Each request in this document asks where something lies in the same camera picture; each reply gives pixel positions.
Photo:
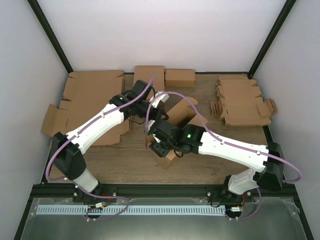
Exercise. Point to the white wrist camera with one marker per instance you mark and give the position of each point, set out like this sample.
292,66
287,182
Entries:
148,130
160,97

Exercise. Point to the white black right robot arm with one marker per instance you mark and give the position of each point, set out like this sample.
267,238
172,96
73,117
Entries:
263,171

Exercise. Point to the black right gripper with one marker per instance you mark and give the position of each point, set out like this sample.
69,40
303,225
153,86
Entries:
161,152

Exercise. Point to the large cardboard box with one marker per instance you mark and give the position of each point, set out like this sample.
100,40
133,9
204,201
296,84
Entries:
182,115

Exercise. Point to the black right corner frame post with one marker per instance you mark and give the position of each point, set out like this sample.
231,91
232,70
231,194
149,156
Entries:
277,25

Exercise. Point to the small folded cardboard box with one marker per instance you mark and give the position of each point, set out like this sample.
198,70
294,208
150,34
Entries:
180,78

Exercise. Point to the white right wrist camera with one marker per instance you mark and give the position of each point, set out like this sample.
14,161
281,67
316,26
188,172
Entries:
148,130

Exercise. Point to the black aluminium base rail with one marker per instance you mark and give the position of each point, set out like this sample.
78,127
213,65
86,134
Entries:
212,192

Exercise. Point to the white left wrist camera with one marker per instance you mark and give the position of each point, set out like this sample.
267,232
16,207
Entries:
160,97

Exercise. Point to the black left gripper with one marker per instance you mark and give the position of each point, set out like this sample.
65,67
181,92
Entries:
157,113

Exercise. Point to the flat cardboard blank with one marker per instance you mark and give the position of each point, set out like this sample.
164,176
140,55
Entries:
71,114
92,83

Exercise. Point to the black corner frame post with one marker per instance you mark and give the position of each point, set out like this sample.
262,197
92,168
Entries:
42,19
277,25

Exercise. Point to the flat cardboard blank back left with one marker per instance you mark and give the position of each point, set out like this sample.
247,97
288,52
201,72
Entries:
92,83

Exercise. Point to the black left corner frame post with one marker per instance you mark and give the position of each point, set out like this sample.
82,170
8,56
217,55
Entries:
42,19

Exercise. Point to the stack of small cardboard blanks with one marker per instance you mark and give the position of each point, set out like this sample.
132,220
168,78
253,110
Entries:
240,102

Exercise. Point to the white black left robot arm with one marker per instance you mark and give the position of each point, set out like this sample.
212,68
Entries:
67,150

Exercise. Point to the flat cardboard blank front left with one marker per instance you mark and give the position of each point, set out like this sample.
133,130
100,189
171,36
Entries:
71,114

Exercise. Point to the tall folded cardboard box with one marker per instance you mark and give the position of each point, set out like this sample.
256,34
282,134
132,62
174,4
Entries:
144,73

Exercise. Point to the light blue slotted cable duct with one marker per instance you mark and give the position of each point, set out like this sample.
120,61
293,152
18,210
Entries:
139,210

